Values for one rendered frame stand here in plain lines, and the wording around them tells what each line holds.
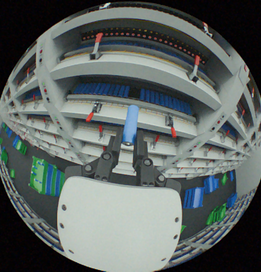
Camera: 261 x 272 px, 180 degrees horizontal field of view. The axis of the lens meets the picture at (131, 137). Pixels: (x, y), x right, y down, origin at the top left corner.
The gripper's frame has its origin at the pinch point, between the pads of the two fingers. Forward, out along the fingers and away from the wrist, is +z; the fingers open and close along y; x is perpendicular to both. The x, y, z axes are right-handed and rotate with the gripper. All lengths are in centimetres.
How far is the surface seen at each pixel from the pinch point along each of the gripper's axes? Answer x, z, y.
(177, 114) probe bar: -3.8, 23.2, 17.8
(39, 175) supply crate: -58, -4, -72
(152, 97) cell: -1.5, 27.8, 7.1
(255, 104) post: 44, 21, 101
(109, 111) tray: -7.4, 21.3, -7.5
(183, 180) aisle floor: -101, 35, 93
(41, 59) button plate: 17.5, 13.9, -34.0
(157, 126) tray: -9.4, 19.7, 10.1
